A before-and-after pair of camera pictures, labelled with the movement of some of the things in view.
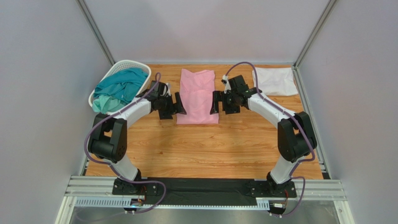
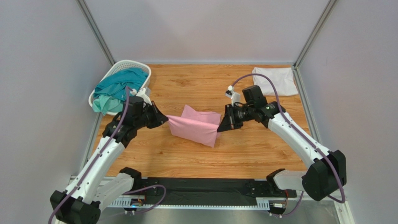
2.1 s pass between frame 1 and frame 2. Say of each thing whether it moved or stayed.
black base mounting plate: stayed
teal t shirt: stayed
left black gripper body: moved
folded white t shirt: stayed
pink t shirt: moved
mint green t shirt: stayed
